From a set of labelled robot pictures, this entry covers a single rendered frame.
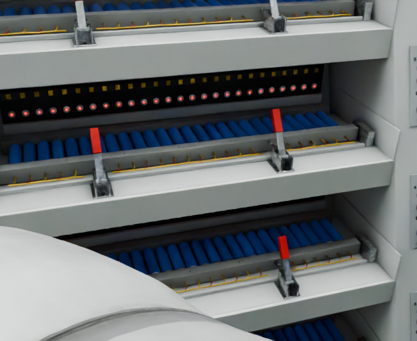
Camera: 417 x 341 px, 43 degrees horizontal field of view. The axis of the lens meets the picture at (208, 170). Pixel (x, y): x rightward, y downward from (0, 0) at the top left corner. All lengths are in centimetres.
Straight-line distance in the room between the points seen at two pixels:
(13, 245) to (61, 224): 55
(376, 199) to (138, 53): 46
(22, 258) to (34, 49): 56
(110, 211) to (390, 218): 45
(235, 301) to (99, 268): 68
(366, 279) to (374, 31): 39
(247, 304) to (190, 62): 37
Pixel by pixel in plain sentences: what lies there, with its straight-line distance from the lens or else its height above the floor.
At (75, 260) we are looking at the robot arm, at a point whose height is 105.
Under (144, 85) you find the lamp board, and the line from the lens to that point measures 86.
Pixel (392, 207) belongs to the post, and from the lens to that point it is 89.
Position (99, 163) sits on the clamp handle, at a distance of 73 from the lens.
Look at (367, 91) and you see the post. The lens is 91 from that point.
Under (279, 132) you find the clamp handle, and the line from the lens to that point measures 79.
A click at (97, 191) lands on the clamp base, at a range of 73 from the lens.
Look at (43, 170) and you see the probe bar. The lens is 77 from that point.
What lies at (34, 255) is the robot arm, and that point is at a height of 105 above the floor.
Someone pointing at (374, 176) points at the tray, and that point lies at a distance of 86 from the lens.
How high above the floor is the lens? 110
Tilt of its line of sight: 11 degrees down
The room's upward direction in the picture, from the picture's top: 5 degrees counter-clockwise
